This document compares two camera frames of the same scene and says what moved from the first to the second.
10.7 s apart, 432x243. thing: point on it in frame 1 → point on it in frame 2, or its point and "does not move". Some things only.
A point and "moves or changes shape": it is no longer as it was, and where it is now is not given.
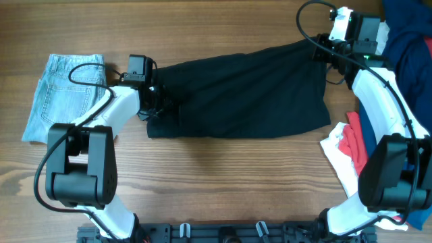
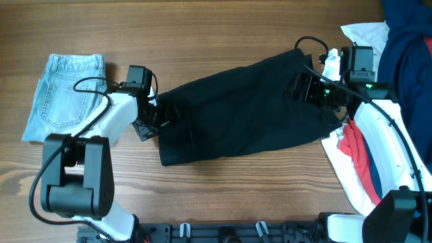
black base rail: x=227 y=232 does not move
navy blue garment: x=410 y=21 does not move
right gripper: x=318 y=53 → x=312 y=82
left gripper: x=164 y=100 → x=143 y=129
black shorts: x=277 y=89 moves or changes shape
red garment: x=353 y=142 does not move
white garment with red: x=346 y=172 does not move
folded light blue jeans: x=57 y=100 does not move
